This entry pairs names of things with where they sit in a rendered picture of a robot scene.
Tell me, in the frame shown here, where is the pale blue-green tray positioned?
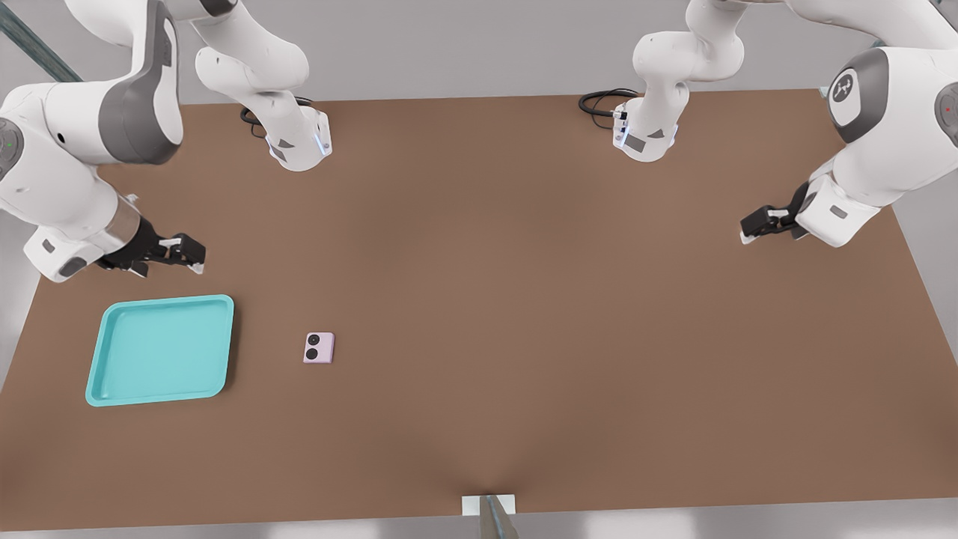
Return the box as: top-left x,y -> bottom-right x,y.
85,294 -> 236,408

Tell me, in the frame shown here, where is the black cable loop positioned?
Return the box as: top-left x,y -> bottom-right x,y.
578,88 -> 642,130
240,96 -> 316,141

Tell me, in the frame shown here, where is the pale lilac phone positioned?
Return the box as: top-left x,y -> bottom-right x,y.
303,332 -> 336,365

